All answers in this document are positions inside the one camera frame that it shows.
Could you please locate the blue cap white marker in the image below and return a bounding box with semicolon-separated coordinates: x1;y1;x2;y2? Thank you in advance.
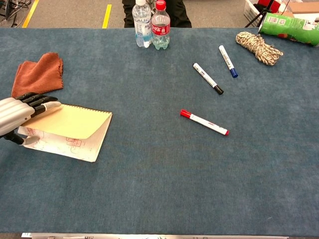
218;44;239;79

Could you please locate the blue label water bottle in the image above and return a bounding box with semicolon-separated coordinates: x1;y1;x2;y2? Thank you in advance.
131;0;153;48

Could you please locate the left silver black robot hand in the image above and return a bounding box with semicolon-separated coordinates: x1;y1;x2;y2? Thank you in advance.
0;92;62;146

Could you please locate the brown cardboard box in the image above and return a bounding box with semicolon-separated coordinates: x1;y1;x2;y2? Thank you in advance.
284;1;319;15

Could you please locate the red cap white marker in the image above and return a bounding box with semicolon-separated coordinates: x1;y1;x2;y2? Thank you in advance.
180;109;230;136

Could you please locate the black cable bundle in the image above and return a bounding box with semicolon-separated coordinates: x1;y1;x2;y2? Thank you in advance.
0;0;33;27

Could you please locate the red box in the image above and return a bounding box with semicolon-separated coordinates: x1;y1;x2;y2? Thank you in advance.
257;0;282;13

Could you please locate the orange folded cloth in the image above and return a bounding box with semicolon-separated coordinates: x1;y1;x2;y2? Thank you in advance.
11;52;64;98

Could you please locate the black tripod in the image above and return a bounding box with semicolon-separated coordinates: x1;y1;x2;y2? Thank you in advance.
245;0;292;28

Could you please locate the person in black clothes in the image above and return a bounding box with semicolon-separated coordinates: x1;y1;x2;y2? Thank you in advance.
121;0;192;28

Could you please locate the aluminium table edge rail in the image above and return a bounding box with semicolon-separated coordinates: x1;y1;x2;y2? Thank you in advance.
21;233;290;239

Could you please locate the black cap white marker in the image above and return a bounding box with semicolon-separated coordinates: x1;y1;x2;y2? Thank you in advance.
192;62;224;96

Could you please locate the red label clear bottle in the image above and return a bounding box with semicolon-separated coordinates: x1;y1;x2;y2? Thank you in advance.
151;0;171;50

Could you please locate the beige braided rope bundle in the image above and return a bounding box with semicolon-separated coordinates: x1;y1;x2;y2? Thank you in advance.
235;31;284;66

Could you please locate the yellow spiral notebook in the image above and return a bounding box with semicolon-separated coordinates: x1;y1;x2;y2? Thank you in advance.
18;104;113;163

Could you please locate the blue felt table cover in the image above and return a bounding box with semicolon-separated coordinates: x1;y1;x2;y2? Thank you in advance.
0;26;319;237

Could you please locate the white plastic basket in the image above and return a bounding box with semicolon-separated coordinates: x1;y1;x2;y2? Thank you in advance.
243;0;266;27

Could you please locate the green chip can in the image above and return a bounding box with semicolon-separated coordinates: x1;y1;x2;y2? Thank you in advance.
258;11;319;47

